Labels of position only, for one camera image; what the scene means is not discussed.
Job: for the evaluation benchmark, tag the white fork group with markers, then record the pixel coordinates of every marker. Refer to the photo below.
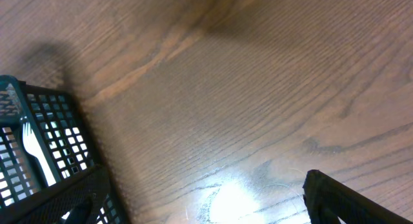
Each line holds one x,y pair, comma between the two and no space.
33,147

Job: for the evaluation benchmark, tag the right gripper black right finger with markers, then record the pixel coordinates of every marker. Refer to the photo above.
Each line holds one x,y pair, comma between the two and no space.
329,201

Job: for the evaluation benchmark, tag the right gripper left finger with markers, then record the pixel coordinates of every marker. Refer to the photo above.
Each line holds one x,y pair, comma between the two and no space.
81,196

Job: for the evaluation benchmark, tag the black plastic basket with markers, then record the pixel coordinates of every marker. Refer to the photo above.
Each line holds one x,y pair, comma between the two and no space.
64,139

